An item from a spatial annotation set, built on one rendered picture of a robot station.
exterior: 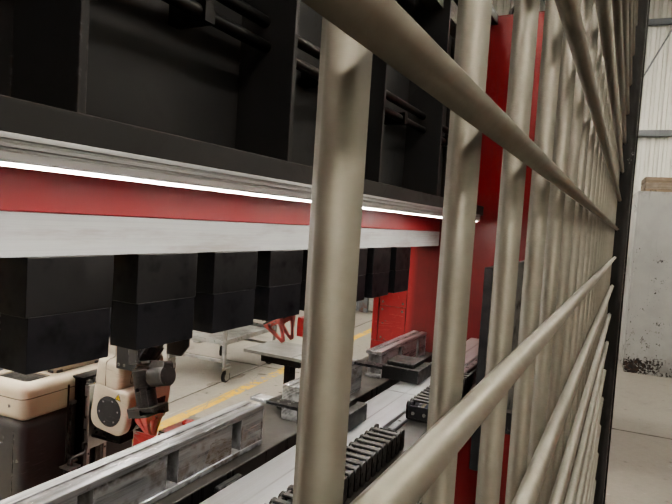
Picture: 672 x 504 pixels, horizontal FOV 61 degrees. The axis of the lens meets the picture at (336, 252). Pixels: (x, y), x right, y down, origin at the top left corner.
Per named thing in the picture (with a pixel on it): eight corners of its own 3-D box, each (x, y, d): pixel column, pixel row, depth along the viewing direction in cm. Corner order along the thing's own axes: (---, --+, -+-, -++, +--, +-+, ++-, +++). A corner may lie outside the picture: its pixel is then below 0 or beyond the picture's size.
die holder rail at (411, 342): (411, 351, 249) (413, 330, 248) (425, 354, 246) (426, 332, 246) (364, 375, 205) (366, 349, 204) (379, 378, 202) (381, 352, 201)
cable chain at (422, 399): (452, 381, 157) (453, 367, 157) (473, 385, 154) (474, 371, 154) (404, 419, 124) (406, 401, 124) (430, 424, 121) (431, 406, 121)
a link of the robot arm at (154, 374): (152, 346, 170) (129, 344, 163) (181, 342, 165) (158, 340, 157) (151, 387, 167) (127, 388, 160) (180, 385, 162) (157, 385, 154)
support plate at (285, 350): (274, 342, 197) (274, 339, 197) (343, 355, 185) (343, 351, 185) (243, 351, 181) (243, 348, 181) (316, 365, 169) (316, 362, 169)
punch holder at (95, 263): (74, 348, 97) (78, 250, 96) (110, 356, 93) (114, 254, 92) (-15, 365, 84) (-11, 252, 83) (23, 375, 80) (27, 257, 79)
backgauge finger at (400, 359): (351, 361, 180) (352, 345, 179) (431, 375, 168) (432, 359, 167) (333, 368, 169) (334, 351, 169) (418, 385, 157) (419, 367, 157)
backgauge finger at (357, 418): (268, 396, 138) (269, 376, 138) (366, 419, 127) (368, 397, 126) (238, 409, 128) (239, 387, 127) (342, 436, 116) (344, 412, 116)
